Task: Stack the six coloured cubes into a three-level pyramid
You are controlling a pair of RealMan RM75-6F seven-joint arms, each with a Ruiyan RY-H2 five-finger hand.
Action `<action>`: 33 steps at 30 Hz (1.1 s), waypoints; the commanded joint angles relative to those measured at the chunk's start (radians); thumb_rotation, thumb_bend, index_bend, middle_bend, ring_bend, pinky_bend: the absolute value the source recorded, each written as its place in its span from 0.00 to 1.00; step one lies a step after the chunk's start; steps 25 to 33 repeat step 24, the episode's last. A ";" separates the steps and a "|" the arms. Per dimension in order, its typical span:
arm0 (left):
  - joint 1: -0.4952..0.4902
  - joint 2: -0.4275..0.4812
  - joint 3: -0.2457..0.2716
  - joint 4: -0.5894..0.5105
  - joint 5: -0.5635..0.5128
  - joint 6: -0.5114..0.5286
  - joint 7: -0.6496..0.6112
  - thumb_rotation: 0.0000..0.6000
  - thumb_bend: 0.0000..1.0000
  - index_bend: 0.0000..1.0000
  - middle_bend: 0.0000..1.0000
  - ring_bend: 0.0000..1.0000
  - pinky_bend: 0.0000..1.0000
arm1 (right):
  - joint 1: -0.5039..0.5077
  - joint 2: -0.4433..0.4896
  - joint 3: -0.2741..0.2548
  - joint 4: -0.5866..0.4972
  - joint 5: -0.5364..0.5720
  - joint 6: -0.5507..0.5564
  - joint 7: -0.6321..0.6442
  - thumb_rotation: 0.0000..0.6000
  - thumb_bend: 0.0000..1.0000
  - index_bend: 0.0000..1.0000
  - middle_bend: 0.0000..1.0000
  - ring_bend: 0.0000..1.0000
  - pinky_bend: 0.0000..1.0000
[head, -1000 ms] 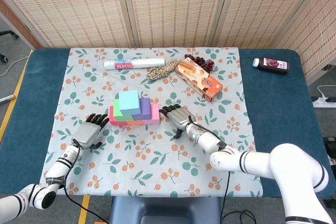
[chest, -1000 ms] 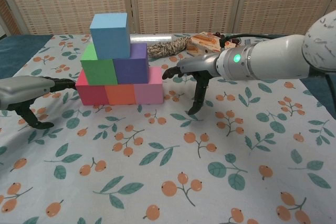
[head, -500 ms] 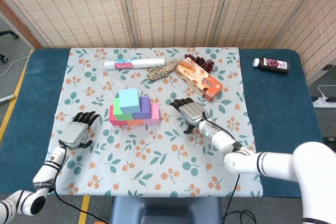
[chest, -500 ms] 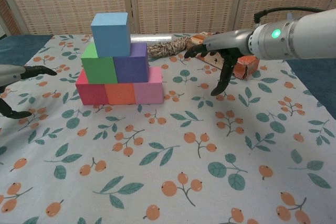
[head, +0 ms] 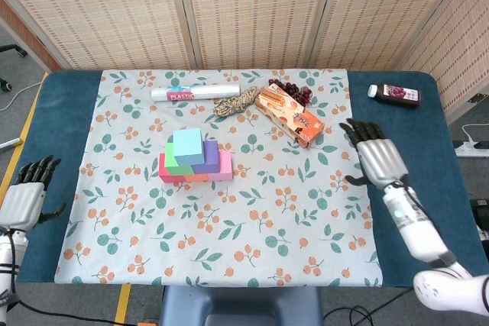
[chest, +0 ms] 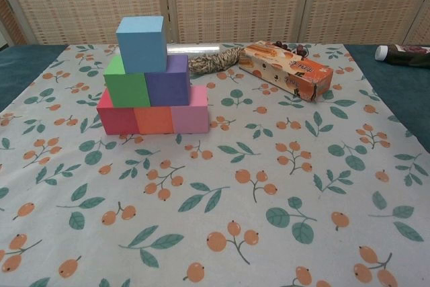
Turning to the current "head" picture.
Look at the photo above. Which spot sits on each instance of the light blue foam cube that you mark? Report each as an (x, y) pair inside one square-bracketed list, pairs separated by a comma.
[(188, 146)]

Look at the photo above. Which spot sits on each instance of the orange foam cube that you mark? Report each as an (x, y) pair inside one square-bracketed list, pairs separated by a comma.
[(196, 178)]

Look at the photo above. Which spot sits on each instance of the pink foam cube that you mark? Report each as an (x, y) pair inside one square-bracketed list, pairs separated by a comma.
[(225, 165)]

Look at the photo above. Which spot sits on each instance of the dark red grape bunch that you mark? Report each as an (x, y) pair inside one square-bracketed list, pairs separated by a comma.
[(292, 88)]

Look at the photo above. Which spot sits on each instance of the plastic food wrap roll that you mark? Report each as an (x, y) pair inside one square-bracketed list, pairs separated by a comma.
[(214, 92)]

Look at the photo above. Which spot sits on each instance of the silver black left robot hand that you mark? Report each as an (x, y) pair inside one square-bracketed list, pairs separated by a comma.
[(21, 204)]

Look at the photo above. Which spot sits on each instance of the woven bamboo folding screen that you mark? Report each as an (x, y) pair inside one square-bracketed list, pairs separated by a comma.
[(267, 9)]

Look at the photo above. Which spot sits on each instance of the floral printed tablecloth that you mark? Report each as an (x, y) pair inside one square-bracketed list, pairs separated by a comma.
[(324, 226)]

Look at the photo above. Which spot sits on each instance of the grey metal bar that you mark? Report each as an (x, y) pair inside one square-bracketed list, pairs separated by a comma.
[(9, 143)]

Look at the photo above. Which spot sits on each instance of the white power strip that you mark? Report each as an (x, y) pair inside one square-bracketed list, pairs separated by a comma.
[(470, 149)]

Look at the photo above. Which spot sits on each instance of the dark grape juice bottle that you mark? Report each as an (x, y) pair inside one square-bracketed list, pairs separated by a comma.
[(397, 95)]

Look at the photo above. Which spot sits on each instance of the brown white twine bundle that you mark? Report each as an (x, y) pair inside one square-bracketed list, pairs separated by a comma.
[(233, 104)]

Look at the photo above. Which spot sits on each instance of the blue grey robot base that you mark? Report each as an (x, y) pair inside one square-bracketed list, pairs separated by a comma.
[(240, 307)]

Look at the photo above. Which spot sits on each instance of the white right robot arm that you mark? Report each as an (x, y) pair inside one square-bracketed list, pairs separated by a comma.
[(416, 234)]

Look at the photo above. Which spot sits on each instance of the teal table cover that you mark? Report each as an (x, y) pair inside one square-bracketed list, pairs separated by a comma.
[(57, 112)]

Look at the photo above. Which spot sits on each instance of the black floor equipment box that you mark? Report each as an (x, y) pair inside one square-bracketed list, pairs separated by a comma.
[(482, 223)]

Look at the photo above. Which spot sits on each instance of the orange biscuit box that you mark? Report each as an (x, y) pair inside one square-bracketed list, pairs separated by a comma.
[(290, 116)]

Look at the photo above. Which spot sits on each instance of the purple foam cube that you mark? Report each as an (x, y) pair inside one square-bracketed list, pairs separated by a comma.
[(211, 158)]

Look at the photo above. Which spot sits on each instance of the red foam cube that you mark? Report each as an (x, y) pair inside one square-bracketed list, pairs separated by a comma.
[(168, 179)]

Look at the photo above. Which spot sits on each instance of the black office chair base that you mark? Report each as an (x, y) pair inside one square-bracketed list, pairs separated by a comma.
[(11, 49)]

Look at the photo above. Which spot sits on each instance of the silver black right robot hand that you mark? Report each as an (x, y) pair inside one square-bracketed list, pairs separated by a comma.
[(382, 162)]

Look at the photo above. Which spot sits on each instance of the green foam cube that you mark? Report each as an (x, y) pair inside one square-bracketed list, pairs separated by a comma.
[(177, 170)]

